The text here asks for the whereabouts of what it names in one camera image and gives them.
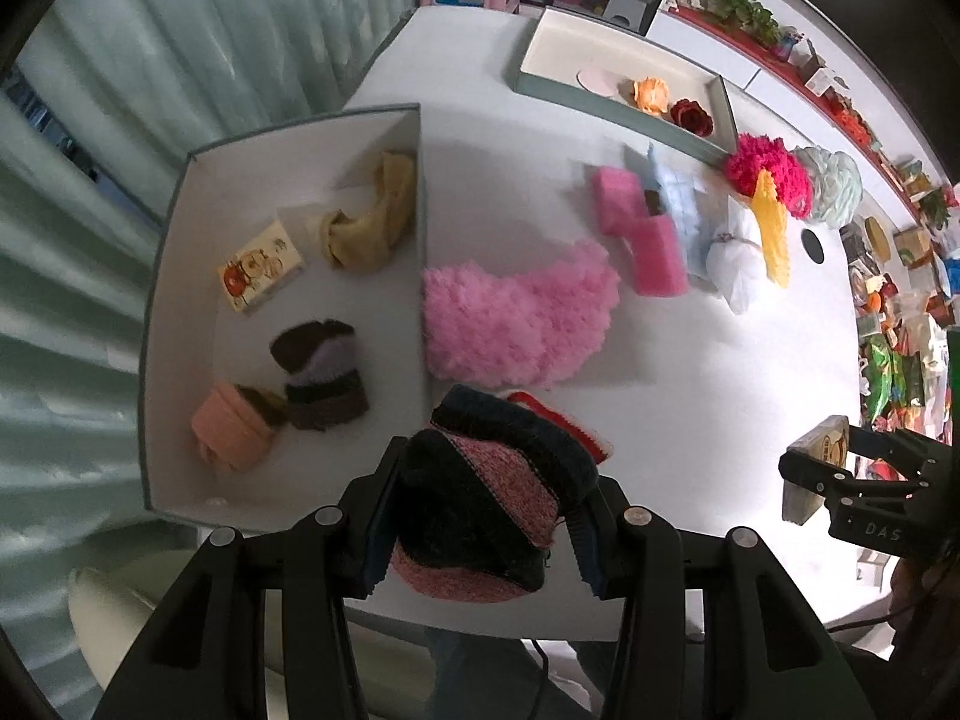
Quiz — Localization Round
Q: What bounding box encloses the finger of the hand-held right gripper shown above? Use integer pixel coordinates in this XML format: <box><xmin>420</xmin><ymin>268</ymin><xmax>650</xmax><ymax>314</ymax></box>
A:
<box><xmin>847</xmin><ymin>426</ymin><xmax>936</xmax><ymax>467</ymax></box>
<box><xmin>778</xmin><ymin>450</ymin><xmax>865</xmax><ymax>501</ymax></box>

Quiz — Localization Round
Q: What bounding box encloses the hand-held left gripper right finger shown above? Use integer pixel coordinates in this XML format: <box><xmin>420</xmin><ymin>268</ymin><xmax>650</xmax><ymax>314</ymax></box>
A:
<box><xmin>570</xmin><ymin>480</ymin><xmax>878</xmax><ymax>720</ymax></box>

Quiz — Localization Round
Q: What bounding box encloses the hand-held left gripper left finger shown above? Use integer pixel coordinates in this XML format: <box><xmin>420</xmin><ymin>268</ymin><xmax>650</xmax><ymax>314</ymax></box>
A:
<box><xmin>94</xmin><ymin>439</ymin><xmax>410</xmax><ymax>720</ymax></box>

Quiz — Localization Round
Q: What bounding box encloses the bear print box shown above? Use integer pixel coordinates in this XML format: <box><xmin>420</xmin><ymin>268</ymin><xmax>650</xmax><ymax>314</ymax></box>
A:
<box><xmin>217</xmin><ymin>219</ymin><xmax>306</xmax><ymax>314</ymax></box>
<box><xmin>782</xmin><ymin>415</ymin><xmax>852</xmax><ymax>526</ymax></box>

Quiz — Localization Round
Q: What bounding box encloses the black pink knitted hat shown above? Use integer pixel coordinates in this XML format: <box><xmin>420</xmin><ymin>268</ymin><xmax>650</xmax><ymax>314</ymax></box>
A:
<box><xmin>390</xmin><ymin>384</ymin><xmax>601</xmax><ymax>602</ymax></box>

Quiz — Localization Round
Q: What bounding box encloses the red edged crochet cloth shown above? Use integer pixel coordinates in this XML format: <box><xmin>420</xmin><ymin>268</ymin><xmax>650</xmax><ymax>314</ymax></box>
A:
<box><xmin>506</xmin><ymin>388</ymin><xmax>616</xmax><ymax>462</ymax></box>

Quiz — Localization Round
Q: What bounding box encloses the brown purple knitted cuff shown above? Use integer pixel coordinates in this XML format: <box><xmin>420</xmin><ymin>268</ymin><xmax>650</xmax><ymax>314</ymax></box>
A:
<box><xmin>270</xmin><ymin>320</ymin><xmax>370</xmax><ymax>432</ymax></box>

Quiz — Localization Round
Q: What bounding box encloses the pink knitted cuff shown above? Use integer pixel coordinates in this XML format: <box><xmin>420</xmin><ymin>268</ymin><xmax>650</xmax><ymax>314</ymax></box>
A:
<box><xmin>191</xmin><ymin>381</ymin><xmax>290</xmax><ymax>477</ymax></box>

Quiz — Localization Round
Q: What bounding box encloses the white cloth bundle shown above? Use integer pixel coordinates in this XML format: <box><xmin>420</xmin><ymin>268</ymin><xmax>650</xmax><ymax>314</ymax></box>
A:
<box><xmin>705</xmin><ymin>206</ymin><xmax>770</xmax><ymax>314</ymax></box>

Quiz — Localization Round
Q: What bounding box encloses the yellow knitted cloth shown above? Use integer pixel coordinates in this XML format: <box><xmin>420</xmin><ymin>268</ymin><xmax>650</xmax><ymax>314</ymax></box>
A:
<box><xmin>750</xmin><ymin>169</ymin><xmax>792</xmax><ymax>290</ymax></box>

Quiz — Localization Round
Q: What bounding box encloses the pink fluffy sock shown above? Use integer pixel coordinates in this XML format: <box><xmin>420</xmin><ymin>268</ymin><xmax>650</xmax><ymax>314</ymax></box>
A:
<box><xmin>421</xmin><ymin>236</ymin><xmax>622</xmax><ymax>391</ymax></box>

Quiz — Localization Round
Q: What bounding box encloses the pink sponge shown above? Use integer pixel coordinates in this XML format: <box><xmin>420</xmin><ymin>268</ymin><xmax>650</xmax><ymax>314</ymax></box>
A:
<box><xmin>594</xmin><ymin>167</ymin><xmax>653</xmax><ymax>237</ymax></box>
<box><xmin>628</xmin><ymin>214</ymin><xmax>689</xmax><ymax>297</ymax></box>

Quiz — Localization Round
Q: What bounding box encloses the beige knitted cloth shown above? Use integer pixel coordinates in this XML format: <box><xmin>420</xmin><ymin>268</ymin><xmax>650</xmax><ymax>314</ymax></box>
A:
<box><xmin>313</xmin><ymin>150</ymin><xmax>417</xmax><ymax>271</ymax></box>

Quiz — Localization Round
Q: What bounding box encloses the deep grey cardboard box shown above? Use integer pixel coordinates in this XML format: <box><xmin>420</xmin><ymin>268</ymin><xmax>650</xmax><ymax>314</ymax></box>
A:
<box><xmin>139</xmin><ymin>103</ymin><xmax>430</xmax><ymax>533</ymax></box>

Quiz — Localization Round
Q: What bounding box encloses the pile of snack packets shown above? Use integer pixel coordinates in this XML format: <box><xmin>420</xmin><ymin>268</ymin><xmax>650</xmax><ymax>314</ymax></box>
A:
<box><xmin>847</xmin><ymin>217</ymin><xmax>960</xmax><ymax>481</ymax></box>

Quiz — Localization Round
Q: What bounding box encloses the round tin with gold lid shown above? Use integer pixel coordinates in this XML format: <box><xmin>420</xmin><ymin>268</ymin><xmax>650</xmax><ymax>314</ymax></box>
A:
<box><xmin>862</xmin><ymin>216</ymin><xmax>897</xmax><ymax>260</ymax></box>

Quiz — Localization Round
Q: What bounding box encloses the pale green fluffy scrunchie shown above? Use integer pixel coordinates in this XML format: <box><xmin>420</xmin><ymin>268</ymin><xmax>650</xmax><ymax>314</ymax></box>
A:
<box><xmin>795</xmin><ymin>146</ymin><xmax>863</xmax><ymax>226</ymax></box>

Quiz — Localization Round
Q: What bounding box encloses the cream chair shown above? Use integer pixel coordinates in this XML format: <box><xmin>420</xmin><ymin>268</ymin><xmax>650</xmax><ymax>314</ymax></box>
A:
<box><xmin>67</xmin><ymin>562</ymin><xmax>436</xmax><ymax>720</ymax></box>

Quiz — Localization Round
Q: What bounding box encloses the light blue cloth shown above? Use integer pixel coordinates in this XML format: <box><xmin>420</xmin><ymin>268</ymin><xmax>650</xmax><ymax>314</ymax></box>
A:
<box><xmin>626</xmin><ymin>142</ymin><xmax>725</xmax><ymax>278</ymax></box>

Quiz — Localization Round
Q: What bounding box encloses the magenta fluffy scrunchie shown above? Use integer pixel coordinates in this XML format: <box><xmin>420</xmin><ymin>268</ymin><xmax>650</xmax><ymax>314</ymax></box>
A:
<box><xmin>724</xmin><ymin>133</ymin><xmax>815</xmax><ymax>220</ymax></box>

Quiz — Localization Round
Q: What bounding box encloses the red fabric flower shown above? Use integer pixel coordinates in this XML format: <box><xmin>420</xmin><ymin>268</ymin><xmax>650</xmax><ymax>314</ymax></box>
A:
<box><xmin>670</xmin><ymin>99</ymin><xmax>713</xmax><ymax>137</ymax></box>

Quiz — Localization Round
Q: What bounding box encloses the row of shelf ornaments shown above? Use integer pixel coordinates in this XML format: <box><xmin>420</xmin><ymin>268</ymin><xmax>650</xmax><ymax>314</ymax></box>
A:
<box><xmin>667</xmin><ymin>0</ymin><xmax>960</xmax><ymax>226</ymax></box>

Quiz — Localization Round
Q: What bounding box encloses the orange fabric flower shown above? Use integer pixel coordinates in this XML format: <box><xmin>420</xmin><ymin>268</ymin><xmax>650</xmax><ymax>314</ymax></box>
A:
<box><xmin>630</xmin><ymin>76</ymin><xmax>671</xmax><ymax>115</ymax></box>

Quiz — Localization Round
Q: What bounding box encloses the pale green curtain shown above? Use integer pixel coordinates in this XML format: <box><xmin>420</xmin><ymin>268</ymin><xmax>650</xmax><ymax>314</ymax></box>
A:
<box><xmin>0</xmin><ymin>0</ymin><xmax>436</xmax><ymax>601</ymax></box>

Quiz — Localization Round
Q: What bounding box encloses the shallow grey cardboard box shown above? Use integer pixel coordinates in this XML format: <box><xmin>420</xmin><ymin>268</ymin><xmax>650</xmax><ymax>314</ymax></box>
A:
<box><xmin>514</xmin><ymin>6</ymin><xmax>740</xmax><ymax>166</ymax></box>

